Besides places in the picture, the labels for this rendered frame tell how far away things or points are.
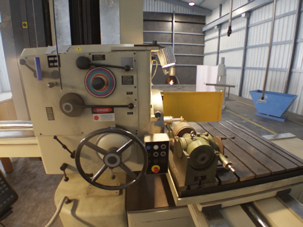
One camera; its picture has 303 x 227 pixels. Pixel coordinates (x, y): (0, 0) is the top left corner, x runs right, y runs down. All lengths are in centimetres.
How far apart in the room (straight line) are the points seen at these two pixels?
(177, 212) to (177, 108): 249
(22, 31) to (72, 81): 106
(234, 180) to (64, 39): 189
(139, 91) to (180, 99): 269
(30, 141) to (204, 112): 342
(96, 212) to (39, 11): 190
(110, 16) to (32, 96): 99
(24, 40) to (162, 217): 211
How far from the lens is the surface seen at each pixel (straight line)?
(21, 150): 169
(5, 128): 175
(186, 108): 366
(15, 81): 198
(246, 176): 138
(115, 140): 88
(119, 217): 156
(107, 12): 165
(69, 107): 92
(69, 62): 97
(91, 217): 159
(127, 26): 161
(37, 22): 186
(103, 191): 168
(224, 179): 128
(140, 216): 156
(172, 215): 162
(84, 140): 78
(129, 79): 90
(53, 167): 125
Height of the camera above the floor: 177
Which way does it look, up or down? 17 degrees down
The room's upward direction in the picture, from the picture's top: straight up
